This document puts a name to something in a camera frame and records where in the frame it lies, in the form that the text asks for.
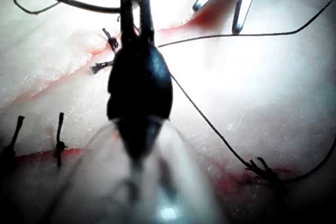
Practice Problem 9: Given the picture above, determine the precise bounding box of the black thread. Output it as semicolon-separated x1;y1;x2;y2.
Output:
13;0;336;183

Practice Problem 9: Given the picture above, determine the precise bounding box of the left arm needle driver jaw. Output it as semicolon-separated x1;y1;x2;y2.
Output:
138;0;155;45
119;0;139;46

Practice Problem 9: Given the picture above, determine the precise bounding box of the left arm needle driver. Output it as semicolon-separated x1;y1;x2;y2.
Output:
106;42;174;124

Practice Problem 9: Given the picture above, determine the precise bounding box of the black stitching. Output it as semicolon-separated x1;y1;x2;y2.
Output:
90;27;120;74
0;112;291;192

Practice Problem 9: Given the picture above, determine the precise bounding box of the tissue pad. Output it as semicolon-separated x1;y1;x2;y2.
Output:
0;0;336;224

